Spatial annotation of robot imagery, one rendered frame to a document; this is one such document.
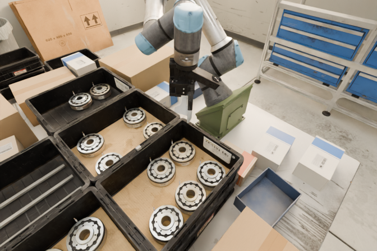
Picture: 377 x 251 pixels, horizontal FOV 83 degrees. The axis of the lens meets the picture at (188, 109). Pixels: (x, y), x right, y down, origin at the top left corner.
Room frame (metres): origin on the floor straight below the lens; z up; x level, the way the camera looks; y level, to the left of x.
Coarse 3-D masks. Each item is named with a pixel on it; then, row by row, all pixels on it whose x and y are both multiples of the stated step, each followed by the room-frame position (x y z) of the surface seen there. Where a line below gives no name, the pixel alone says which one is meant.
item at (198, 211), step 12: (180, 120) 0.60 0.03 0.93; (204, 132) 0.54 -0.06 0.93; (132, 156) 0.43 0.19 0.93; (240, 156) 0.43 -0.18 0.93; (120, 168) 0.39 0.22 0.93; (228, 180) 0.35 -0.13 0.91; (216, 192) 0.30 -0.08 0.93; (204, 204) 0.26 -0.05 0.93; (120, 216) 0.23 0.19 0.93; (192, 216) 0.23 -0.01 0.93; (132, 228) 0.20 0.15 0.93; (180, 228) 0.20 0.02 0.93; (144, 240) 0.17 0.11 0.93
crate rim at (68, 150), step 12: (120, 96) 0.76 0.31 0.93; (168, 108) 0.68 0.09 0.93; (60, 132) 0.54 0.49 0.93; (156, 132) 0.54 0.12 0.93; (60, 144) 0.48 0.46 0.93; (144, 144) 0.48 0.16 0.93; (72, 156) 0.43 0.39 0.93; (84, 168) 0.39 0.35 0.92; (108, 168) 0.38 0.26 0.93; (96, 180) 0.34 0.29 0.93
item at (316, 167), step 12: (312, 144) 0.59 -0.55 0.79; (324, 144) 0.59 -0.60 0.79; (312, 156) 0.53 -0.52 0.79; (324, 156) 0.53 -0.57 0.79; (336, 156) 0.53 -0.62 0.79; (300, 168) 0.49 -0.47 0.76; (312, 168) 0.47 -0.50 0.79; (324, 168) 0.47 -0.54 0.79; (312, 180) 0.45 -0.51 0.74; (324, 180) 0.43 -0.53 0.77
